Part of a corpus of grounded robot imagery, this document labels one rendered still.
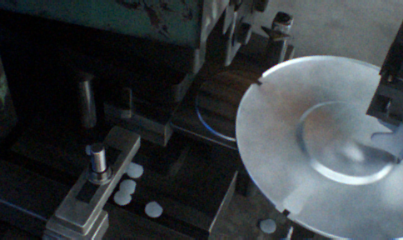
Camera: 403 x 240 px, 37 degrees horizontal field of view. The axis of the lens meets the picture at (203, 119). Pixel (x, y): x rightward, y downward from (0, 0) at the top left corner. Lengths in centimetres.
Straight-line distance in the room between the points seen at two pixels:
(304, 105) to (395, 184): 15
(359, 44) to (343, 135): 134
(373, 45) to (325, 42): 17
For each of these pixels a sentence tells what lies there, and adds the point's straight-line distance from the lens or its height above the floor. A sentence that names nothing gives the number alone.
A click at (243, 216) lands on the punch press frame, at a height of 65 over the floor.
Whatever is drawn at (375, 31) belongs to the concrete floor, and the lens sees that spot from 219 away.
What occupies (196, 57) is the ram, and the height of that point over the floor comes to 92.
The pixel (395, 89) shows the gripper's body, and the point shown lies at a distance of 66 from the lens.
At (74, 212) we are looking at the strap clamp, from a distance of 74.
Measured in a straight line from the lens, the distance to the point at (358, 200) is 75.
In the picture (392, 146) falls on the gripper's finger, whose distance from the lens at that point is 75.
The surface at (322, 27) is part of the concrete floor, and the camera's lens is 214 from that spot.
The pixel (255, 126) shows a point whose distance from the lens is 77.
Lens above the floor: 139
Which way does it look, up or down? 51 degrees down
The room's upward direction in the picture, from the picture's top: 6 degrees clockwise
